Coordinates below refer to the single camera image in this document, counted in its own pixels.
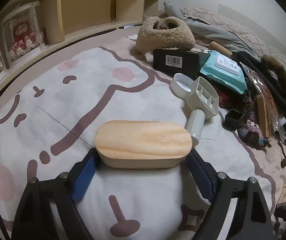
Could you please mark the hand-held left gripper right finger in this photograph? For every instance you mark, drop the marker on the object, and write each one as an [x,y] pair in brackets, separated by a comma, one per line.
[200,177]

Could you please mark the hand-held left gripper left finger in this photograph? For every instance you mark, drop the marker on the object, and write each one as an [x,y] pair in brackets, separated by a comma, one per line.
[83,180]

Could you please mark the oval box with wooden lid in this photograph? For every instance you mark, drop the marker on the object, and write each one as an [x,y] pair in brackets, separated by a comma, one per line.
[143,140]

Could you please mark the small wooden label box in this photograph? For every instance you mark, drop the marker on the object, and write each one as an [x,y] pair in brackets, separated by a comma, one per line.
[284,195]

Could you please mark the small black square cup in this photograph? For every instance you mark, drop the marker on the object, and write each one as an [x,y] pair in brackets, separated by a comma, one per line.
[234,118]

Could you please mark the printed blanket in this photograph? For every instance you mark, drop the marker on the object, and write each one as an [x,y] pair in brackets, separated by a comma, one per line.
[83,105]

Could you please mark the wooden brush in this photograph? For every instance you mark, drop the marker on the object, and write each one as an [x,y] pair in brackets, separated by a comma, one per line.
[262,115]

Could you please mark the white round lid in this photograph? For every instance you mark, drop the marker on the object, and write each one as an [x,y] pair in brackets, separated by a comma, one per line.
[181,83]

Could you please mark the clear bag of orange ties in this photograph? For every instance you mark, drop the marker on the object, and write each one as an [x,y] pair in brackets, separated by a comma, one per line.
[262,87]

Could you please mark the teal wet wipes pack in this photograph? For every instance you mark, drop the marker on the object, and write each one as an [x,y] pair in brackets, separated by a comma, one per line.
[224,70]

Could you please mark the small black box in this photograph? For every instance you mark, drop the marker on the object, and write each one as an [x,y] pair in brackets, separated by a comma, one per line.
[175,61]

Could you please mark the black fur-trimmed garment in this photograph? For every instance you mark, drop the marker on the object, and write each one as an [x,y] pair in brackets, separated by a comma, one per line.
[280,77]

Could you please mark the beige fuzzy slipper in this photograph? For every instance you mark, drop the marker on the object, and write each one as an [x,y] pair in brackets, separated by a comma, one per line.
[163,36]

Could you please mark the grey duvet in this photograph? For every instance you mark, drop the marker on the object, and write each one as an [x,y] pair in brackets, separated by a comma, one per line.
[207,28]

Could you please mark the beige textured pillow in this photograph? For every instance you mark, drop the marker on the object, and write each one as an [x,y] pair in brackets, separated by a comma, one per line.
[232,27]

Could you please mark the display case with bear doll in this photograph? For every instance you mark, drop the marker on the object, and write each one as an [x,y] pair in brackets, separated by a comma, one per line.
[24,35]

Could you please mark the wooden bedside shelf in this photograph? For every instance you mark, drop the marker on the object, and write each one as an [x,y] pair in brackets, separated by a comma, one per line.
[83,10]

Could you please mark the white headboard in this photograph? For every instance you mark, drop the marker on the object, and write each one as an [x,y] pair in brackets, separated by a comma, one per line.
[257,17]

